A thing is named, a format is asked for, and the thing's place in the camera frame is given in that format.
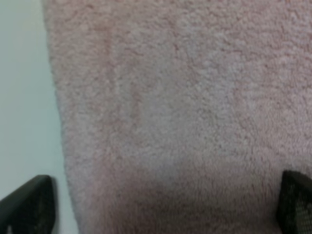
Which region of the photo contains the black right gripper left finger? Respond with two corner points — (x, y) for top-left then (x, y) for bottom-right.
(0, 175), (56, 234)

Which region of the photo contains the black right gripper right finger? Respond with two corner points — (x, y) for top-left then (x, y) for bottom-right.
(277, 171), (312, 234)

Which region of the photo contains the pink terry towel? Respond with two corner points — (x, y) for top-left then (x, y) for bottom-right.
(42, 0), (312, 234)

